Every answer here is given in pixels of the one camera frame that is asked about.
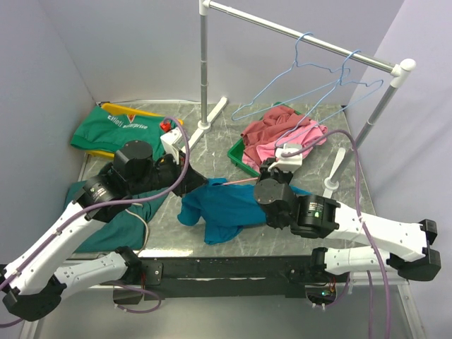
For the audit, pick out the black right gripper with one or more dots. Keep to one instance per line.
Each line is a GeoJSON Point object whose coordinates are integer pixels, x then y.
{"type": "Point", "coordinates": [265, 172]}

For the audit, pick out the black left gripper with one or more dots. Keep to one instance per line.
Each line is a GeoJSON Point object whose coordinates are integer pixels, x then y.
{"type": "Point", "coordinates": [192, 180]}

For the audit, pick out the pink wire hanger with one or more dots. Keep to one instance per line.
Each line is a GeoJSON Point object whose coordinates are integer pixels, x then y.
{"type": "Point", "coordinates": [241, 181]}

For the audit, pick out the teal blue t shirt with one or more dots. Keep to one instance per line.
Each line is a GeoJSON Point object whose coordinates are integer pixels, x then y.
{"type": "Point", "coordinates": [227, 209]}

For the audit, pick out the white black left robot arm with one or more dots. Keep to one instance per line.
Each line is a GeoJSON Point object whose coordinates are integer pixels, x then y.
{"type": "Point", "coordinates": [36, 282]}

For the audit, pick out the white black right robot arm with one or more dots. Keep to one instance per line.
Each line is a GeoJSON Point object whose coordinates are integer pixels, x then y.
{"type": "Point", "coordinates": [383, 244]}

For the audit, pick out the pink t shirt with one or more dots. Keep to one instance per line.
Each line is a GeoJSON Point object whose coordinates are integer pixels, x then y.
{"type": "Point", "coordinates": [268, 152]}

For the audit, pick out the maroon t shirt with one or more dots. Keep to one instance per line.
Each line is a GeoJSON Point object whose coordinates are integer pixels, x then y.
{"type": "Point", "coordinates": [274, 124]}

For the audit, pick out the green printed t shirt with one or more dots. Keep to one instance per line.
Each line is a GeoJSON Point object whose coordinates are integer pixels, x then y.
{"type": "Point", "coordinates": [103, 131]}

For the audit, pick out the green plastic tray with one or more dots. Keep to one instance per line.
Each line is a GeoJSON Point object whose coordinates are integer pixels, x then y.
{"type": "Point", "coordinates": [235, 154]}

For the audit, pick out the dark green shorts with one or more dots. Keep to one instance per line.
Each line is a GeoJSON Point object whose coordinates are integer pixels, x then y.
{"type": "Point", "coordinates": [128, 228]}

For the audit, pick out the yellow plastic tray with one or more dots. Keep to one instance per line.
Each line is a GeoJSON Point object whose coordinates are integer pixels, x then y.
{"type": "Point", "coordinates": [116, 109]}

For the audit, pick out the silver white clothes rack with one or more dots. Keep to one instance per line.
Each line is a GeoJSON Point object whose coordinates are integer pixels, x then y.
{"type": "Point", "coordinates": [399, 72]}

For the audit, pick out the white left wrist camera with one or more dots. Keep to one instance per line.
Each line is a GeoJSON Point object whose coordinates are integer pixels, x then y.
{"type": "Point", "coordinates": [171, 139]}

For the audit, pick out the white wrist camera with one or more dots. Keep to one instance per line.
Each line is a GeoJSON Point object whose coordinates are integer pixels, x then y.
{"type": "Point", "coordinates": [171, 139]}
{"type": "Point", "coordinates": [287, 158]}

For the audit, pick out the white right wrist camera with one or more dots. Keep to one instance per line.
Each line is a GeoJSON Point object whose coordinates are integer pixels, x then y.
{"type": "Point", "coordinates": [287, 158]}

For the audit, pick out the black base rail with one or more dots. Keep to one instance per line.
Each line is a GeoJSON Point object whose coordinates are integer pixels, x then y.
{"type": "Point", "coordinates": [241, 276]}

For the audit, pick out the blue wire hanger middle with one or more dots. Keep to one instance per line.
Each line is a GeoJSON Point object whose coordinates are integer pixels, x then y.
{"type": "Point", "coordinates": [343, 73]}

